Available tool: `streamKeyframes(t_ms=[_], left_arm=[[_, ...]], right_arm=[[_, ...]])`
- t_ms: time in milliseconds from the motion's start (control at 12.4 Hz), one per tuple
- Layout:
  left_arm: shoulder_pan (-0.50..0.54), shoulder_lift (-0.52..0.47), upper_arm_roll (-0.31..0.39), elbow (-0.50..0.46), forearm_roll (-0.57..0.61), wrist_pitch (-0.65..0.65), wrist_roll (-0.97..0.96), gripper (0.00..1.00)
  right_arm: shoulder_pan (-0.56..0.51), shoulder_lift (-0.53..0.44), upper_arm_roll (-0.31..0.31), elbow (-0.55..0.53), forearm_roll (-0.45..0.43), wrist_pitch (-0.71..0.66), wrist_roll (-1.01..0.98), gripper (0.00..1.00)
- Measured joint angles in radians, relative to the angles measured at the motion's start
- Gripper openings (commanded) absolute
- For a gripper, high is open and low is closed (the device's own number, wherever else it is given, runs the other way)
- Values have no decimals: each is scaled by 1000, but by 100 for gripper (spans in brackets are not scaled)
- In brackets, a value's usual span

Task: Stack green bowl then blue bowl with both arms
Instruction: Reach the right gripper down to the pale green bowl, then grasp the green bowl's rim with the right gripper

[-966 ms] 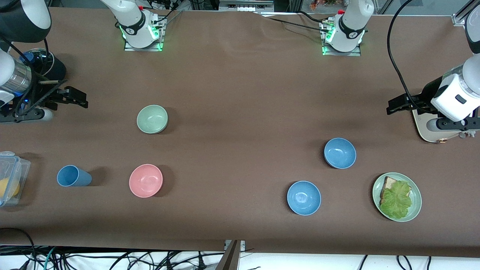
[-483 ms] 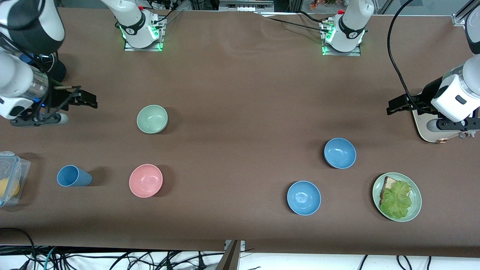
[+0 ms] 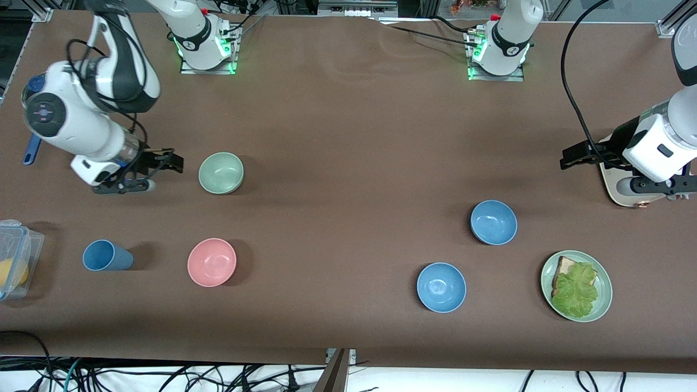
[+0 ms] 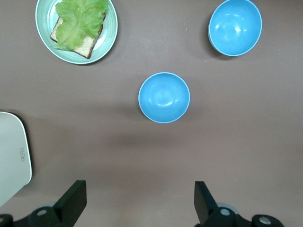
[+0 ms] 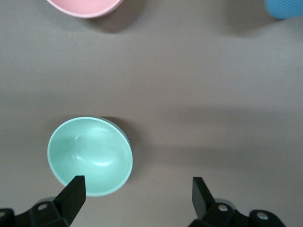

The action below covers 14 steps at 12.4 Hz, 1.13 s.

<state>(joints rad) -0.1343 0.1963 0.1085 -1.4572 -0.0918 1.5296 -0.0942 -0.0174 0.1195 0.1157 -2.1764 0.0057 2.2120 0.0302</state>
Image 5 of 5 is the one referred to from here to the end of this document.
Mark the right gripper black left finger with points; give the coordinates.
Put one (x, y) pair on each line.
(68, 201)

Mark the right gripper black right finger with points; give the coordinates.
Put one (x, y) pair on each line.
(203, 203)

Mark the green bowl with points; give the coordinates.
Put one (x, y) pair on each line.
(94, 151)

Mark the pink bowl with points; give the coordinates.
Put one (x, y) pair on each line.
(87, 8)

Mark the blue ribbed cup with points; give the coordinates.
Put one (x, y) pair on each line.
(284, 8)

